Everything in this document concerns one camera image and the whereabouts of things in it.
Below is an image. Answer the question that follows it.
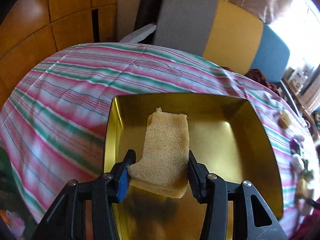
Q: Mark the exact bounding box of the yellow sponge block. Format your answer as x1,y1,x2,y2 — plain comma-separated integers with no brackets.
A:
278,111,292,129
127,107,189,198

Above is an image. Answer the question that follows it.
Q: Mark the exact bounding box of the white plastic ball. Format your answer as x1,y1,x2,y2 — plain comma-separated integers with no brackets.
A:
291,153,304,174

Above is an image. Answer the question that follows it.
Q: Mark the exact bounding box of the gold metal tin box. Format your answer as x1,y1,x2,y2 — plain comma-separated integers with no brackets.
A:
104,93,286,239

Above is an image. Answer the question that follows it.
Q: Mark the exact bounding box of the striped pink green bedsheet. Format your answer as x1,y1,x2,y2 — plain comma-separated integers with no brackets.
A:
1,43,319,237

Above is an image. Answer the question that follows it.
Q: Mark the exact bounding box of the dark red cloth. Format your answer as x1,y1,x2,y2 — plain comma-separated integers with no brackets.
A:
245,69,280,96

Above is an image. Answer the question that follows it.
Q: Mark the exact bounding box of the white box on shelf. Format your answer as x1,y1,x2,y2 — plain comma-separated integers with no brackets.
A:
290,69,307,90

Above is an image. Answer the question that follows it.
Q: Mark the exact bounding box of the grey yellow blue chair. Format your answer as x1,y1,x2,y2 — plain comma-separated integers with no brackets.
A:
121,0,290,83

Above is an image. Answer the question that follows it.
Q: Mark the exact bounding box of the orange wooden wardrobe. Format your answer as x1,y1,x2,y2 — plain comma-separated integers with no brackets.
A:
1,0,118,103

